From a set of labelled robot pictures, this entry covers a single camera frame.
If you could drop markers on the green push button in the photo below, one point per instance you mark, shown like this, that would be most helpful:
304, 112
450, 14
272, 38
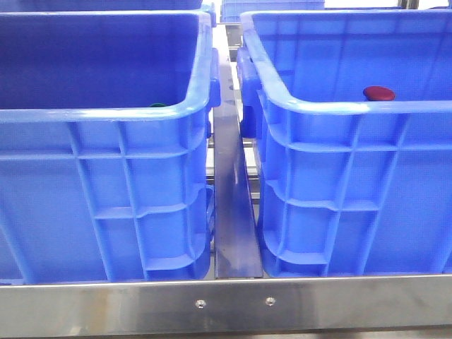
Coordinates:
157, 104

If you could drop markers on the left blue plastic bin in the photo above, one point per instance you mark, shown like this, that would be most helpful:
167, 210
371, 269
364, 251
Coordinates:
96, 186

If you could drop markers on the blue plastic bin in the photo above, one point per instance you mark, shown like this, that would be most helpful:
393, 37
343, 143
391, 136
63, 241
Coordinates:
350, 186
96, 186

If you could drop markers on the right blue plastic bin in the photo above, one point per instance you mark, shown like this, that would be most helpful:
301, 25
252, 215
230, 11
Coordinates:
350, 186

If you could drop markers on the rear right blue bin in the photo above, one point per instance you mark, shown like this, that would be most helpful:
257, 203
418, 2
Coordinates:
231, 10

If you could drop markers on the rear left blue bin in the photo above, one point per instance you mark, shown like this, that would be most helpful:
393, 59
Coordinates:
108, 5

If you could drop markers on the left rail screw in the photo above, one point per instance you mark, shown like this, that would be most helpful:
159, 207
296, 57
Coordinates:
200, 304

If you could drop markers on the rail screw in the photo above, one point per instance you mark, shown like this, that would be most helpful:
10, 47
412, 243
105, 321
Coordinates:
200, 304
270, 301

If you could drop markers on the right rail screw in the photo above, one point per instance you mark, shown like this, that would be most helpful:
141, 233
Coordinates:
270, 301

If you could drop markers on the stainless steel front rail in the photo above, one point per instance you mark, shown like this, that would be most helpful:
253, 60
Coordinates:
405, 302

